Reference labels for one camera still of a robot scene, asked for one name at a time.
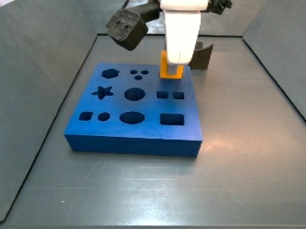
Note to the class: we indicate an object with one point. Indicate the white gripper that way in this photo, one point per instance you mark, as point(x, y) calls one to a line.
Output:
point(181, 26)

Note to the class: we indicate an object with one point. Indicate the orange arch object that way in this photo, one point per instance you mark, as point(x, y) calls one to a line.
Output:
point(171, 72)

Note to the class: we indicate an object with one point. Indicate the dark grey curved holder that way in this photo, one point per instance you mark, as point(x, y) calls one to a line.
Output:
point(199, 61)

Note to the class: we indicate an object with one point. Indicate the blue foam shape-sorter block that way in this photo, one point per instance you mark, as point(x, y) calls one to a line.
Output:
point(134, 113)

